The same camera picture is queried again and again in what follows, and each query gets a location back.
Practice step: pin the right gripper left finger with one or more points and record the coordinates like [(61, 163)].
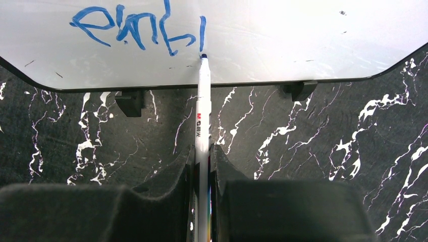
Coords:
[(156, 210)]

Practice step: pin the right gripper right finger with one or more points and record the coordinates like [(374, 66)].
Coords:
[(283, 209)]

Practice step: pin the white whiteboard marker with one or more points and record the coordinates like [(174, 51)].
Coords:
[(202, 153)]

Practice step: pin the small black-framed whiteboard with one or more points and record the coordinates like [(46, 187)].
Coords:
[(130, 46)]

